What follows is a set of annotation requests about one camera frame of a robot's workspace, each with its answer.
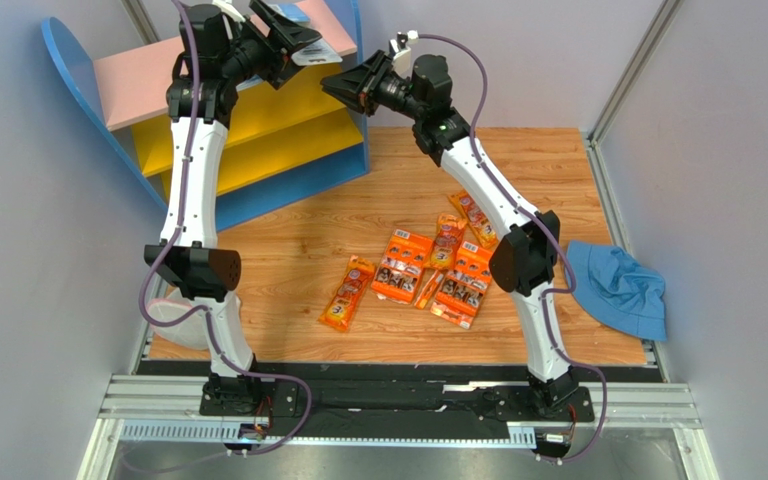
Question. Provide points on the orange razor box left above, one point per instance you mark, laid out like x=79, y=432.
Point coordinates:
x=401, y=267

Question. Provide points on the blue shelf with coloured boards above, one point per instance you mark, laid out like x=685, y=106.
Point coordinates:
x=282, y=146

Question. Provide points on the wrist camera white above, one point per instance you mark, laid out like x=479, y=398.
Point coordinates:
x=227, y=7
x=400, y=50

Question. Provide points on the blue bucket hat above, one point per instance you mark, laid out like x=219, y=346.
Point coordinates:
x=618, y=291

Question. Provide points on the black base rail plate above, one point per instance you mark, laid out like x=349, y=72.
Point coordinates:
x=396, y=401

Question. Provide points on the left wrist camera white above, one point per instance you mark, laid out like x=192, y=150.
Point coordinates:
x=227, y=7

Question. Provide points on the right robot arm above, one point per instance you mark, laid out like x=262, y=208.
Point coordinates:
x=523, y=263

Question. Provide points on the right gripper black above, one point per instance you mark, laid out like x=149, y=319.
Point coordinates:
x=371, y=85

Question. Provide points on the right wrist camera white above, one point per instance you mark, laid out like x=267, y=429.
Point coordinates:
x=400, y=50

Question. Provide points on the orange bic razor bag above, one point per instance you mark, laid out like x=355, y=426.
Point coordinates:
x=478, y=222
x=341, y=309
x=450, y=230

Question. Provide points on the blue Gillette razor blister pack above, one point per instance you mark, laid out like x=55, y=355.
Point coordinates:
x=334, y=42

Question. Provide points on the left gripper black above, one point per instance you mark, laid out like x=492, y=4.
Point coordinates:
x=286, y=32

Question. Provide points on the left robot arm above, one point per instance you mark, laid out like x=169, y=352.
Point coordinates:
x=221, y=49

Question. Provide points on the small orange razor pack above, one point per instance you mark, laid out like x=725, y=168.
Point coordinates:
x=429, y=288

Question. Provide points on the orange razor box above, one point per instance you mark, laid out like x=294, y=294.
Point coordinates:
x=463, y=289
x=401, y=267

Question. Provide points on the orange razor box right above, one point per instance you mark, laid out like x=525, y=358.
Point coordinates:
x=463, y=289

